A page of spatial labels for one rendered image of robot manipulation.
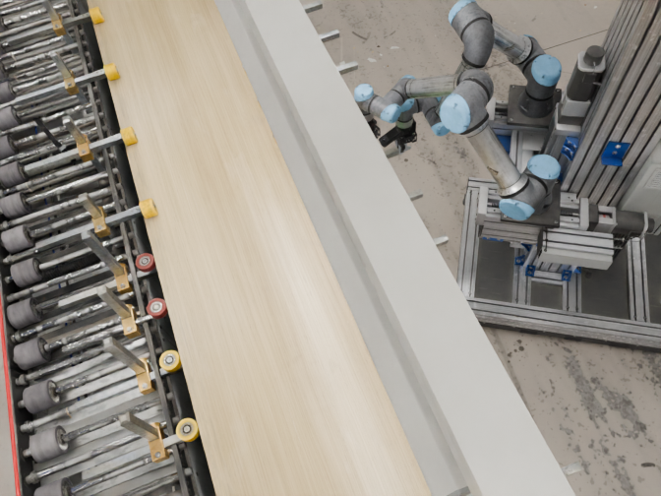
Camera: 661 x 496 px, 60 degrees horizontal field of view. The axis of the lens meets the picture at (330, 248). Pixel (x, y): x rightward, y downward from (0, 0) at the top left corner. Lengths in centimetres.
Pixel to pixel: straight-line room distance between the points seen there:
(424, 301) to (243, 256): 190
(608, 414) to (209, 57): 273
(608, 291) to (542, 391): 61
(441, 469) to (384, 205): 28
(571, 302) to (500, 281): 36
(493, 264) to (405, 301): 261
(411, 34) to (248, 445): 330
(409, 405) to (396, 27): 413
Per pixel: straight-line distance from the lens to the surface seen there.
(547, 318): 308
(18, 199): 310
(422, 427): 63
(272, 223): 248
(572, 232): 246
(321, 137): 68
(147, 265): 254
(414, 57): 439
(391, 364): 64
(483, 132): 202
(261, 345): 225
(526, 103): 265
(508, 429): 54
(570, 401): 322
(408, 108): 248
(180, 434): 223
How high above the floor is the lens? 298
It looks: 61 degrees down
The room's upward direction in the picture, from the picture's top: 10 degrees counter-clockwise
